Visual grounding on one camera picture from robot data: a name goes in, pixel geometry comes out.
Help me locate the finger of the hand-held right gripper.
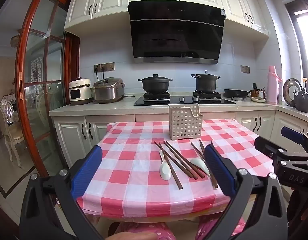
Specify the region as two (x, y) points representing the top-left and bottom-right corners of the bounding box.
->
(254, 137), (308, 164)
(281, 127), (308, 153)

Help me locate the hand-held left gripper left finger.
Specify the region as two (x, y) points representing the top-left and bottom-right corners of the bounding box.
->
(19, 145), (104, 240)

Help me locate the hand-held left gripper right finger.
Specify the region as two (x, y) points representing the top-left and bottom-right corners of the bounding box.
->
(204, 144), (288, 240)

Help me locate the white ceramic spoon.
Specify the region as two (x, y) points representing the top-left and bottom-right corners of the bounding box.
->
(190, 158), (211, 178)
(159, 150), (173, 181)

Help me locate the cream plastic utensil basket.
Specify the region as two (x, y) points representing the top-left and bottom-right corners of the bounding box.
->
(168, 103), (204, 141)

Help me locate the person's left hand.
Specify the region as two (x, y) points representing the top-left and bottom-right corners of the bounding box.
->
(105, 231), (158, 240)

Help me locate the white base cabinet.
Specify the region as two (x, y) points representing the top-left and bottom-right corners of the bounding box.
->
(235, 110), (277, 140)
(52, 115), (136, 172)
(270, 110), (308, 143)

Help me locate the black kettle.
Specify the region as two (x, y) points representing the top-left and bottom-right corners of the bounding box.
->
(293, 89), (308, 113)

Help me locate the glass pot lid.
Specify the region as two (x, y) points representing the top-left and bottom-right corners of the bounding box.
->
(283, 78), (303, 107)

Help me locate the small dish with jars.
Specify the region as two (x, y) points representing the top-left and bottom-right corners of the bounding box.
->
(250, 83), (267, 103)

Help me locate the red white checked tablecloth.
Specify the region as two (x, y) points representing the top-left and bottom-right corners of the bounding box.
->
(76, 119), (275, 218)

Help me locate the pink thermos flask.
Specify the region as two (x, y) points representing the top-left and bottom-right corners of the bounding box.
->
(267, 66), (282, 105)

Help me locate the black frying pan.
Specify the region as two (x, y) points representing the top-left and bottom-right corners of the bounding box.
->
(223, 89), (250, 99)

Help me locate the beige stone countertop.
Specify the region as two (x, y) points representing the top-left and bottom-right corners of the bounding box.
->
(49, 94), (308, 125)

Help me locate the black glass gas hob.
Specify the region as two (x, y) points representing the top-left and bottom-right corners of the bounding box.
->
(133, 91), (237, 106)

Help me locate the white countertop oven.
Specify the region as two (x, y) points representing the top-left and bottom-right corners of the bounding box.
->
(69, 78), (93, 106)

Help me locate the silver rice cooker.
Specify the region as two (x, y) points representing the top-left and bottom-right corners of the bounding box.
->
(92, 77), (126, 104)

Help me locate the window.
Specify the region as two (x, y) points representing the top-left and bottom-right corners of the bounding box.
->
(284, 2), (308, 101)

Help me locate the white dining chair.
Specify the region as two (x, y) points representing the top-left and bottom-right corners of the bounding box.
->
(0, 97), (22, 168)

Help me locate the black stock pot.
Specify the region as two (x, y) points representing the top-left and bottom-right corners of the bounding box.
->
(190, 70), (221, 93)

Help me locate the black casserole pot with lid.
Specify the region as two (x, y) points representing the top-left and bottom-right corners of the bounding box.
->
(138, 74), (173, 93)

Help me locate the wooden framed glass door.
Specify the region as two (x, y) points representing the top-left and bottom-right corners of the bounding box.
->
(15, 0), (81, 178)

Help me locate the black range hood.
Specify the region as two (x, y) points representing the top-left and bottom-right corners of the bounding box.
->
(128, 0), (226, 65)

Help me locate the chandelier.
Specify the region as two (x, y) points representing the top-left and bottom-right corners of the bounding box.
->
(10, 30), (22, 48)

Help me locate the triple wall socket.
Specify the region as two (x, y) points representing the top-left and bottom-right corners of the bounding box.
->
(94, 62), (115, 73)

